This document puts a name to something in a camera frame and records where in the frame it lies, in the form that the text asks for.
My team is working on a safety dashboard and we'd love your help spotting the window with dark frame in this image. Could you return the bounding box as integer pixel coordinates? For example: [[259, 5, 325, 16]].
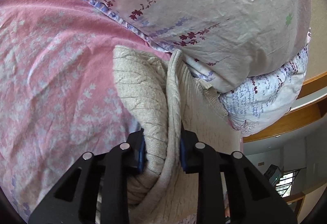
[[264, 164, 303, 197]]

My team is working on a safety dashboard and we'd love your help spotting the pink floral pillow front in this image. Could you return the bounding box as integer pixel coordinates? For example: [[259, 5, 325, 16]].
[[183, 31, 312, 138]]

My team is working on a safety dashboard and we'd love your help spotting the pink floral bed sheet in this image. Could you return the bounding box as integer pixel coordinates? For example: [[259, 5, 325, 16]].
[[1, 0, 171, 221]]

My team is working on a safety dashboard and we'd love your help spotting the pale pink pillow behind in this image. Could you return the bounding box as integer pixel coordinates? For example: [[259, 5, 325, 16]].
[[99, 0, 311, 93]]

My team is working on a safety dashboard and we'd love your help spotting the beige knitted sweater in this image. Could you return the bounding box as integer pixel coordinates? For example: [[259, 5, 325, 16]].
[[95, 45, 242, 224]]

